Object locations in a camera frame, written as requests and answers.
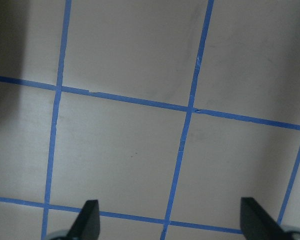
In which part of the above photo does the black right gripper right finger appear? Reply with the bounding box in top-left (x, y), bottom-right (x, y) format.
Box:
top-left (240, 197), bottom-right (293, 240)

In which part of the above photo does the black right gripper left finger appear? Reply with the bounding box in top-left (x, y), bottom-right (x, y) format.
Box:
top-left (65, 200), bottom-right (101, 240)

